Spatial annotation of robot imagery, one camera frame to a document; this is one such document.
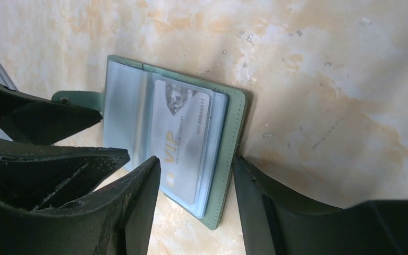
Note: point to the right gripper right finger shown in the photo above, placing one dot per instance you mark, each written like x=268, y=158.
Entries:
x=278, y=220

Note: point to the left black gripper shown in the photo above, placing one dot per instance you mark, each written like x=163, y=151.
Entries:
x=34, y=177

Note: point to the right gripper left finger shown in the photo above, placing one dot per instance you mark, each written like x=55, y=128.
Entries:
x=116, y=219

